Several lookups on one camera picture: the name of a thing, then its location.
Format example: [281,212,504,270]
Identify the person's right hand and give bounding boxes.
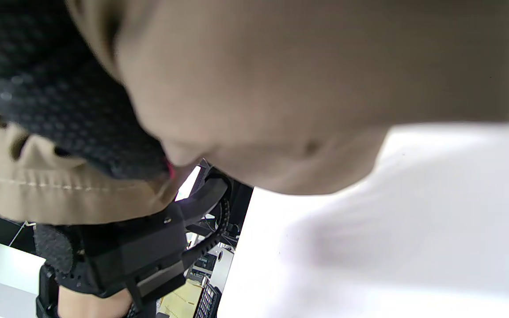
[0,0,171,180]

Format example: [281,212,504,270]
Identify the brown shorts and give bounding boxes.
[0,0,509,226]

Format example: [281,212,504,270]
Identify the black left wrist strap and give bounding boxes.
[34,223,105,318]

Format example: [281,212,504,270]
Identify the person's left forearm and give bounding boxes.
[58,287,133,318]

